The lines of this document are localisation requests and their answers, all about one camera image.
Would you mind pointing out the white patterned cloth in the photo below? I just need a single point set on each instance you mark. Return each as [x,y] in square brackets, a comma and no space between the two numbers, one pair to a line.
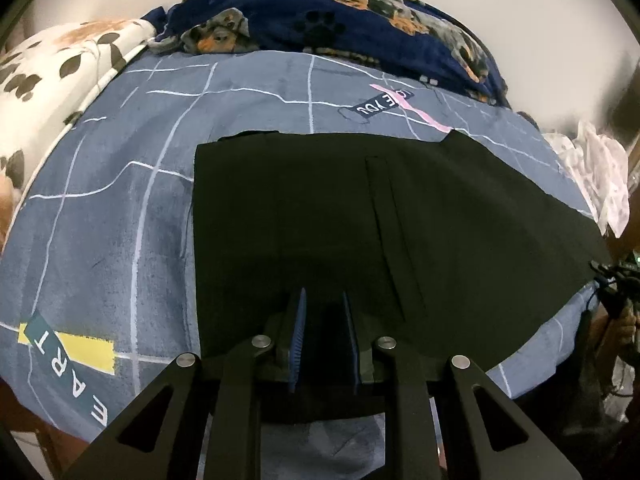
[600,170]

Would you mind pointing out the white floral pillow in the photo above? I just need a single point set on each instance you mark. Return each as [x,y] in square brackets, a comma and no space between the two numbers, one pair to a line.
[45,85]

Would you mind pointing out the black pants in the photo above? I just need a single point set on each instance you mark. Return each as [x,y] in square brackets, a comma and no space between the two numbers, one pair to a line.
[325,220]

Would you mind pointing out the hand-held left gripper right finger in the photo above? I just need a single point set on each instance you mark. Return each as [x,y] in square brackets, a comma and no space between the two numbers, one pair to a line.
[350,340]

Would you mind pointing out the wooden bed frame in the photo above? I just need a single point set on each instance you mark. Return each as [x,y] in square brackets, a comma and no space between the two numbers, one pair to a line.
[25,425]

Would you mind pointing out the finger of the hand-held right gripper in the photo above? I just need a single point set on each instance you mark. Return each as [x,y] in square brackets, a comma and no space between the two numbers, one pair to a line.
[607,280]

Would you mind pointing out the navy dog print blanket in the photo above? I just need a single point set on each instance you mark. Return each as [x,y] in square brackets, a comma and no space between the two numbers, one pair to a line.
[310,15]

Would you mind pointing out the blue grid bed sheet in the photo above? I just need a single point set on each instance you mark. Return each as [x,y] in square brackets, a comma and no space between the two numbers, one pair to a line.
[125,210]

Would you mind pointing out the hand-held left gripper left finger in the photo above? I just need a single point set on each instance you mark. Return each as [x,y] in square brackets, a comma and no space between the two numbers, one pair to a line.
[298,340]

